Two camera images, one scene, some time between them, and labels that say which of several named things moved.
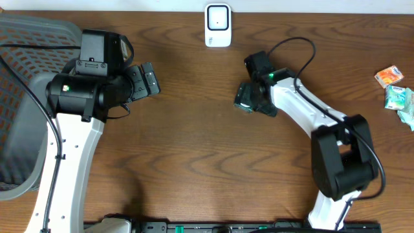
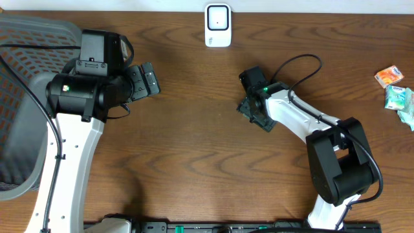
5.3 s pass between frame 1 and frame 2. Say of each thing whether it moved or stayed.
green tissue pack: stayed
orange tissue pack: stayed
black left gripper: stayed
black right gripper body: moved
